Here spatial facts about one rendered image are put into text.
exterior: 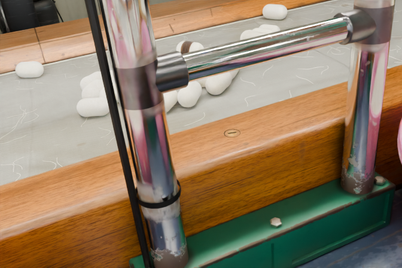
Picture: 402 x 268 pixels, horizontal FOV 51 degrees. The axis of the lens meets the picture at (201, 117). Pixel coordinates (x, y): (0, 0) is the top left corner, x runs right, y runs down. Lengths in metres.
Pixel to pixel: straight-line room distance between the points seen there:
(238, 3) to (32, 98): 0.35
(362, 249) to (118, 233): 0.18
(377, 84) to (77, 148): 0.24
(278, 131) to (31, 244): 0.18
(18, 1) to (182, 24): 0.63
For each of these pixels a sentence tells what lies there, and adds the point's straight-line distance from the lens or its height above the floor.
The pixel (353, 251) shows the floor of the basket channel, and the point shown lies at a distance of 0.35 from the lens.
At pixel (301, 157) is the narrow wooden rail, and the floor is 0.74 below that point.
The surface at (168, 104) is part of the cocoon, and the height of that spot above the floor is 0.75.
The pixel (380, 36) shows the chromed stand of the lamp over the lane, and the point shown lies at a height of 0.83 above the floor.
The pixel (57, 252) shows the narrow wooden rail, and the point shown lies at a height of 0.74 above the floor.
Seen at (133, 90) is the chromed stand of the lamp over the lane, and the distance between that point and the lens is 0.20.
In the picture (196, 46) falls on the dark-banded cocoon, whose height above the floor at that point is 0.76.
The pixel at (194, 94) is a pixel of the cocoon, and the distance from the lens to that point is 0.39.
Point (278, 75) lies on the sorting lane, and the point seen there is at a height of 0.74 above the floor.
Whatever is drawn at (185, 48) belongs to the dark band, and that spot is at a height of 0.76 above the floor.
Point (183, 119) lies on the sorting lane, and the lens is 0.38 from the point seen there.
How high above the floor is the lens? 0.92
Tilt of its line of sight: 28 degrees down
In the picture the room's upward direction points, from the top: 6 degrees counter-clockwise
